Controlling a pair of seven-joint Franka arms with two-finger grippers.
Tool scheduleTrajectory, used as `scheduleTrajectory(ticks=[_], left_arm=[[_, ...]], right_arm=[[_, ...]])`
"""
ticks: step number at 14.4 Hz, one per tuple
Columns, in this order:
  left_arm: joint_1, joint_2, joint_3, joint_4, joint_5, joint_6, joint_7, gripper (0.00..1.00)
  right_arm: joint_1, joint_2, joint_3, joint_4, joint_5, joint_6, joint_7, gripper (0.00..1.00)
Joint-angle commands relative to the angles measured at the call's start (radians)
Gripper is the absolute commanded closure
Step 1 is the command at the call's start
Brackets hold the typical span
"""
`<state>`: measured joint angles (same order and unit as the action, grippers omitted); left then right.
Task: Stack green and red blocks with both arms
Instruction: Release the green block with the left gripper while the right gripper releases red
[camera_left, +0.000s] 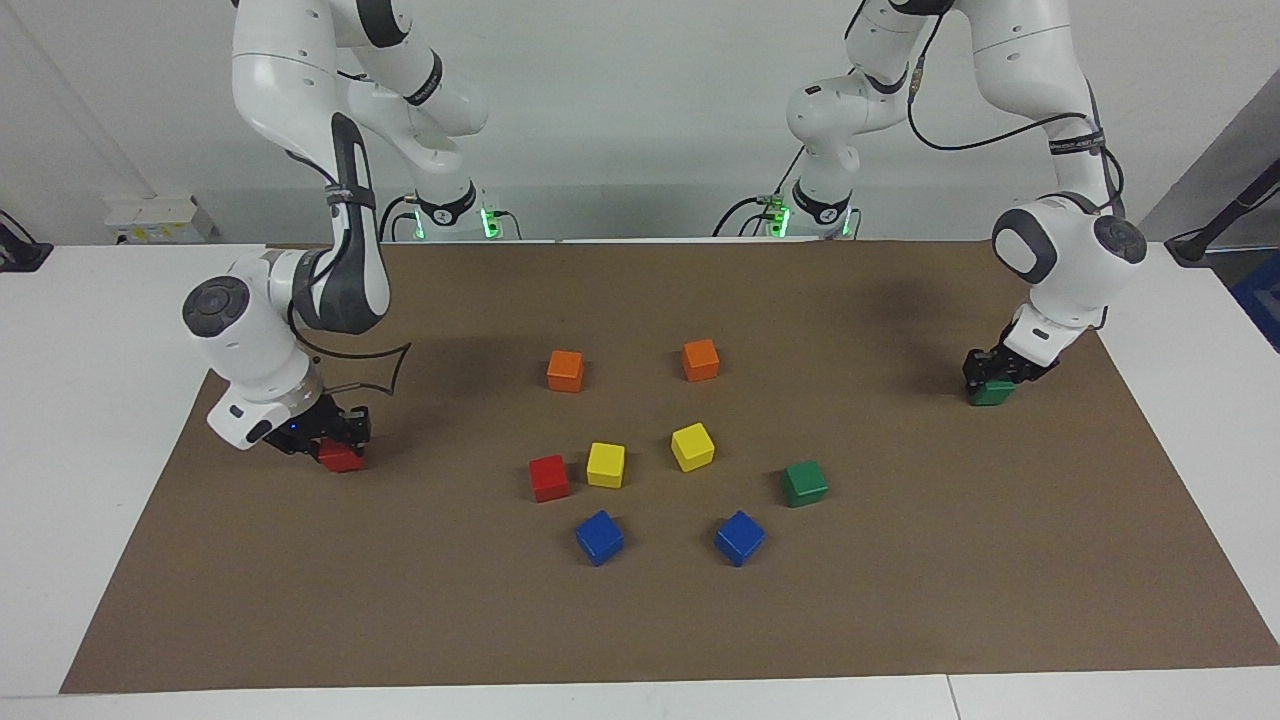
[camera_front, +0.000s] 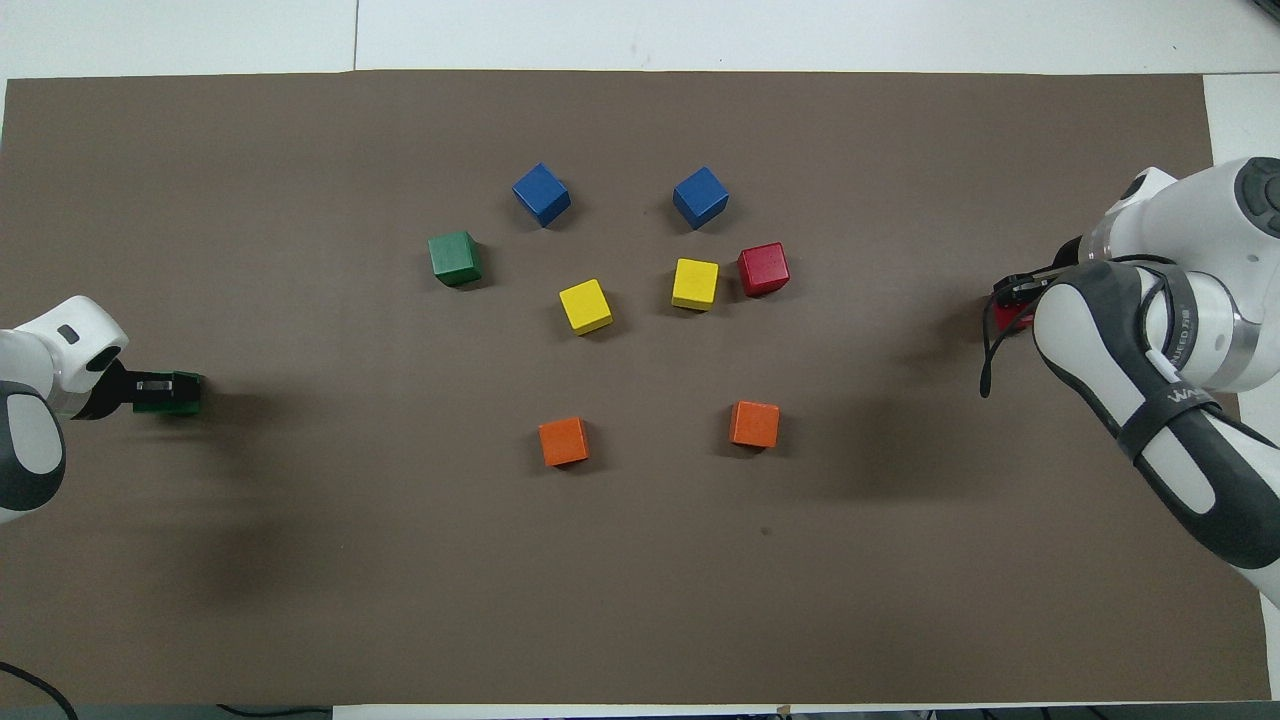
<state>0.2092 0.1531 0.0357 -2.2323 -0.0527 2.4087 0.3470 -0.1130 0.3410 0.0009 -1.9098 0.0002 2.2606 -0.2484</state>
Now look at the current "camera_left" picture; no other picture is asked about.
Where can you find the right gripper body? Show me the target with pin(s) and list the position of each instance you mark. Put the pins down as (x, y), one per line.
(312, 420)

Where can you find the yellow block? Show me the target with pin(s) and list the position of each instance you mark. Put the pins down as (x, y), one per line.
(605, 465)
(692, 447)

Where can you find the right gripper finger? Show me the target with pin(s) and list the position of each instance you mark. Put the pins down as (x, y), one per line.
(358, 426)
(300, 448)

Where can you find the red block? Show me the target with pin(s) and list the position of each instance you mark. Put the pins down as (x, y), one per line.
(549, 478)
(342, 460)

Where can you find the orange block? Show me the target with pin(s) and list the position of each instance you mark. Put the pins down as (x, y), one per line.
(700, 360)
(565, 371)

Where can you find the blue block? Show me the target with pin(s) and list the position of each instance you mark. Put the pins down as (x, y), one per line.
(599, 537)
(739, 538)

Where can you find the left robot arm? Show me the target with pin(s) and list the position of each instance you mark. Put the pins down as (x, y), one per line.
(1030, 60)

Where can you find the white socket box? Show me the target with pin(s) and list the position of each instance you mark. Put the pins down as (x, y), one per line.
(160, 218)

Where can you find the black stand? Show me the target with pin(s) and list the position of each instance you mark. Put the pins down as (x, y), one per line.
(1215, 225)
(22, 250)

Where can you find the green block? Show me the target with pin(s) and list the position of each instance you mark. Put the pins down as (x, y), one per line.
(804, 484)
(992, 395)

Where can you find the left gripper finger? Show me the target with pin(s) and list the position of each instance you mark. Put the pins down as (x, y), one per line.
(1035, 372)
(982, 368)

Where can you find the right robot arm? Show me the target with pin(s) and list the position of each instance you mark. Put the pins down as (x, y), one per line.
(290, 90)

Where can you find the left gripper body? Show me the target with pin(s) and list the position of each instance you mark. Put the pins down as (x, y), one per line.
(1008, 360)

